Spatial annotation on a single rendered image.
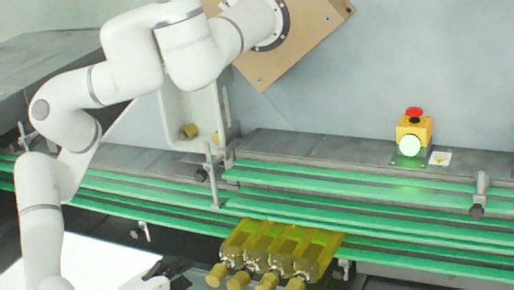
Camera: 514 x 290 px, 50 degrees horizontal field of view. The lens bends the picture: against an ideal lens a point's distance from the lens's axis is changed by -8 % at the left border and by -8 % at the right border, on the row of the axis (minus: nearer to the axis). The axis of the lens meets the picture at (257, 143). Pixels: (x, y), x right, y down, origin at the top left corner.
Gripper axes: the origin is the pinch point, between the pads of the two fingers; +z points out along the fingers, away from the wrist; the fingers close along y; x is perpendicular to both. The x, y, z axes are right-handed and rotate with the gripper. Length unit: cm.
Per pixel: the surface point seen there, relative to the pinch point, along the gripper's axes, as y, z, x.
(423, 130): 24, 49, -19
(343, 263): -5.0, 32.2, -17.3
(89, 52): -10, 52, 113
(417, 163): 18, 46, -21
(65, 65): -10, 39, 109
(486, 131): 25, 60, -30
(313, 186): 11.1, 30.4, -6.4
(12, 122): -18, 11, 98
